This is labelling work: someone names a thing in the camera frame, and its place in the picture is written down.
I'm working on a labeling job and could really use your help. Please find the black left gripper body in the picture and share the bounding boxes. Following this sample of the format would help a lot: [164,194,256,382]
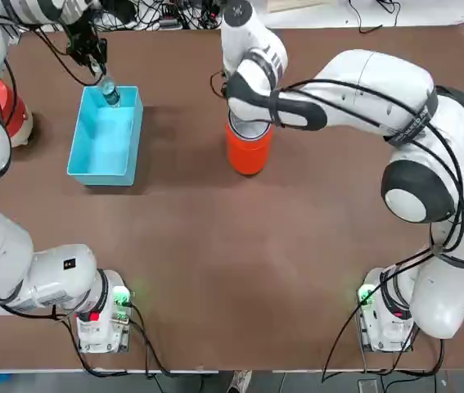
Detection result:
[65,18,108,66]

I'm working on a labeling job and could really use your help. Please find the clear water bottle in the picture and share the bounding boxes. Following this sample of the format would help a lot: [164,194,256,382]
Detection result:
[99,75,122,108]

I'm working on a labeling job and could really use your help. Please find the orange cylindrical bin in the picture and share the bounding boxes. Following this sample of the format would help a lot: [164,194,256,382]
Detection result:
[225,110,273,176]

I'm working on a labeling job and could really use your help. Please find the blue plastic tray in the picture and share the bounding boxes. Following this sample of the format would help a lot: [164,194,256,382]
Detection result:
[65,84,145,187]

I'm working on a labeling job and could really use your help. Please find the orange and white container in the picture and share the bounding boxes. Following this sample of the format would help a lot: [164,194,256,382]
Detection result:
[0,77,34,148]

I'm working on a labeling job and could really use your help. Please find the brown cardboard sheet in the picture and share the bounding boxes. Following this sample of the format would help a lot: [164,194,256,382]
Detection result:
[266,0,326,13]

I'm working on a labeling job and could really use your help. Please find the person's shoe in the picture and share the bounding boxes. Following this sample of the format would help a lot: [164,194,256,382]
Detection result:
[230,370,254,393]

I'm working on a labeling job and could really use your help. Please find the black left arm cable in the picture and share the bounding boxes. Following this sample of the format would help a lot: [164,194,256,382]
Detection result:
[29,24,106,87]

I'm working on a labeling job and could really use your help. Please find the tangled black cables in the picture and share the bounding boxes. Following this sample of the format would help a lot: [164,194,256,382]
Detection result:
[102,0,221,32]

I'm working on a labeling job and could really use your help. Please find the thin black loose cable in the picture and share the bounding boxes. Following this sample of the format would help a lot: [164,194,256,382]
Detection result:
[346,0,385,34]

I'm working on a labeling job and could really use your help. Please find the black base power cable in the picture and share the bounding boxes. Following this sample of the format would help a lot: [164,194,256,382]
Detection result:
[320,286,384,384]
[127,300,218,377]

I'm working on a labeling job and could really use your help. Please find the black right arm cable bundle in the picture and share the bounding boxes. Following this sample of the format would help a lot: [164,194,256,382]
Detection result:
[270,79,464,255]

